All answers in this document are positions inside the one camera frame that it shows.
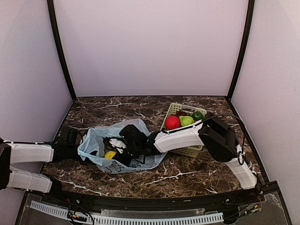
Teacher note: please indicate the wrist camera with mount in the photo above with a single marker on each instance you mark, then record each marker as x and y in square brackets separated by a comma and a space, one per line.
[114, 144]
[81, 136]

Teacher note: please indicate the light green round fruit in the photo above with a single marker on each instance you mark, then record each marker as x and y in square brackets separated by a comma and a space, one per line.
[186, 120]

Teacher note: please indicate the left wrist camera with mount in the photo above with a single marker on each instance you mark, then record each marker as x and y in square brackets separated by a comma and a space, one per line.
[81, 136]

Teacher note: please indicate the light blue printed plastic bag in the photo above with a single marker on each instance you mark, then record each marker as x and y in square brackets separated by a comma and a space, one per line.
[93, 148]

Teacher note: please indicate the white slotted cable duct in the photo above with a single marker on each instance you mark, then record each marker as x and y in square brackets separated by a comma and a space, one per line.
[124, 219]

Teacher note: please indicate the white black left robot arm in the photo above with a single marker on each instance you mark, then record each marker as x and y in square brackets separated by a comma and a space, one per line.
[12, 153]

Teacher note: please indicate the black right corner frame post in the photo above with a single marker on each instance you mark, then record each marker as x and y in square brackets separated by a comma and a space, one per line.
[242, 51]

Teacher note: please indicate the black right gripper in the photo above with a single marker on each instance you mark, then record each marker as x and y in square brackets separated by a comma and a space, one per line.
[119, 157]

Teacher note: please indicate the black corner frame post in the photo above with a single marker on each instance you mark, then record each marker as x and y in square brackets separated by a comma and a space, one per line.
[242, 51]
[59, 49]

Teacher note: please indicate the dark purple grape bunch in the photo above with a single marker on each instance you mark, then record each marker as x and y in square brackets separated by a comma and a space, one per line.
[182, 113]

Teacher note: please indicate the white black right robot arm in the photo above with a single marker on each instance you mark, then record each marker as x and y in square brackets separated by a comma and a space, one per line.
[211, 132]

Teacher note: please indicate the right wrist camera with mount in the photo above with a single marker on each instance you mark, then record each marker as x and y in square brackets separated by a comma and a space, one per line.
[114, 144]

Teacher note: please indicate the pale green perforated basket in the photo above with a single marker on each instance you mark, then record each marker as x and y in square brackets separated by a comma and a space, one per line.
[191, 151]

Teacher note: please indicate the yellow lemon fruit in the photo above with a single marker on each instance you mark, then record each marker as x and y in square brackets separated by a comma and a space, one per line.
[110, 154]

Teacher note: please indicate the large red fruit left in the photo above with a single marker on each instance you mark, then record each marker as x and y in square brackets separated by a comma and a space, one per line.
[172, 122]

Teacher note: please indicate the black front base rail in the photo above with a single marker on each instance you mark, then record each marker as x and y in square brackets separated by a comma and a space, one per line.
[238, 206]

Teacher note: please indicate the black left corner frame post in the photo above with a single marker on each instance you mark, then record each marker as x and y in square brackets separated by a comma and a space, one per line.
[59, 49]

